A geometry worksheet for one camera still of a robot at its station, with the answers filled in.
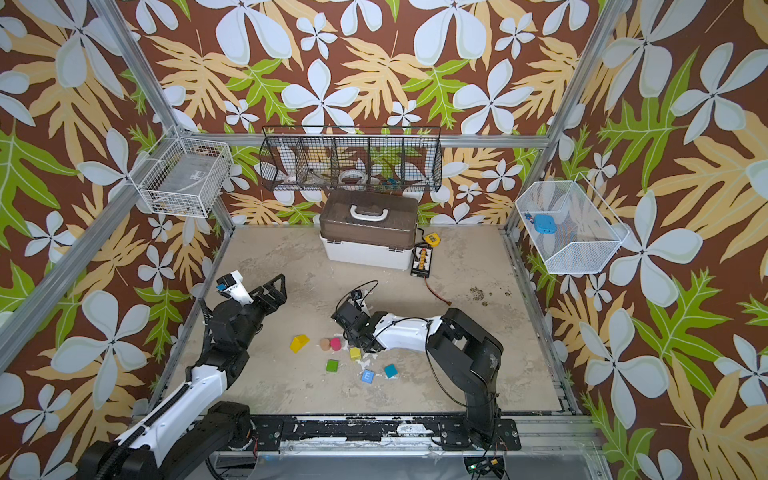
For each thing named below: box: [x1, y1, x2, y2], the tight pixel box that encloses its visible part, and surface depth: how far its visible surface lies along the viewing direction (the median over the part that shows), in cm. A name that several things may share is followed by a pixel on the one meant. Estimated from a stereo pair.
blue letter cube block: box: [361, 369, 375, 384], surface depth 84 cm
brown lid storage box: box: [319, 190, 419, 270], surface depth 98 cm
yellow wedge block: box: [290, 334, 310, 353], surface depth 90 cm
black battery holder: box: [410, 242, 433, 279], surface depth 110 cm
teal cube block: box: [383, 363, 399, 379], surface depth 86 cm
